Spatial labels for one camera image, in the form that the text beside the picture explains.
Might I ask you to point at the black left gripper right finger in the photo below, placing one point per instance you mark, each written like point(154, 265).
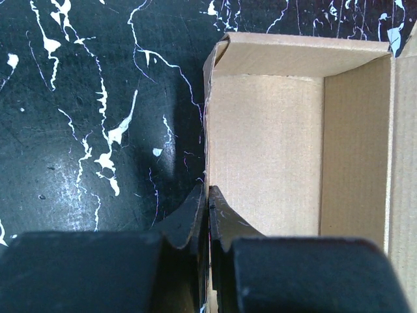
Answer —
point(255, 273)

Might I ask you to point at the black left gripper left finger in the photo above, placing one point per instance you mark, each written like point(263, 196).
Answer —
point(162, 269)

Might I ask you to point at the brown cardboard box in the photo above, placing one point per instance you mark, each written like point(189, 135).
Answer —
point(316, 136)

